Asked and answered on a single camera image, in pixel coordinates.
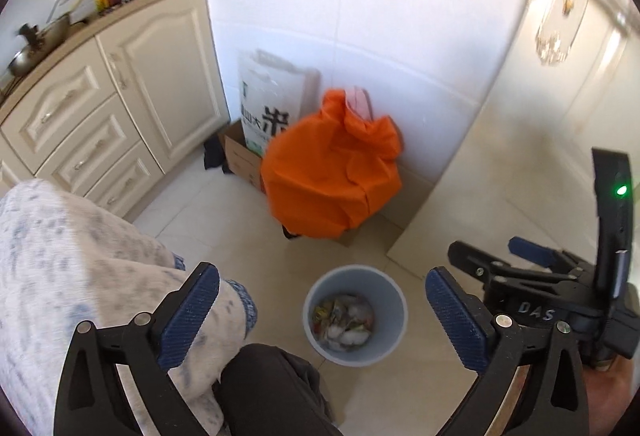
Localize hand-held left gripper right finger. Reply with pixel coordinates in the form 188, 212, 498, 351
424, 266, 591, 436

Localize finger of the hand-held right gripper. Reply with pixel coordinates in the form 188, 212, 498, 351
447, 241, 551, 289
508, 237, 596, 275

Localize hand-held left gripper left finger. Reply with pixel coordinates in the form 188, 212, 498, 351
52, 261, 222, 436

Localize light blue plastic bin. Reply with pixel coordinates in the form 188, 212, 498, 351
301, 264, 408, 367

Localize pile of wrappers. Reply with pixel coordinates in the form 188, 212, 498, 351
312, 294, 376, 349

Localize person's right hand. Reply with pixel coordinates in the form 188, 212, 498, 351
582, 358, 636, 436

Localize white door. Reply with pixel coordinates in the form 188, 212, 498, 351
387, 0, 640, 297

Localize person's leg in dark trousers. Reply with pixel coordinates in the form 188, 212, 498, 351
212, 343, 346, 436

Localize dark cloth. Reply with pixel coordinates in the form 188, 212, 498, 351
202, 136, 236, 174

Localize orange fabric bag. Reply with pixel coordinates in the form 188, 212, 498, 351
260, 88, 405, 241

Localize pink plastic item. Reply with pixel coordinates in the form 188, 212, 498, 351
347, 86, 375, 121

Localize cream kitchen cabinet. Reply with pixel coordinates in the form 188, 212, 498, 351
0, 0, 231, 221

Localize white rice sack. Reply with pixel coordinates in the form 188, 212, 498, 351
236, 48, 321, 159

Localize metal wok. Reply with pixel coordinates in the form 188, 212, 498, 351
37, 13, 72, 47

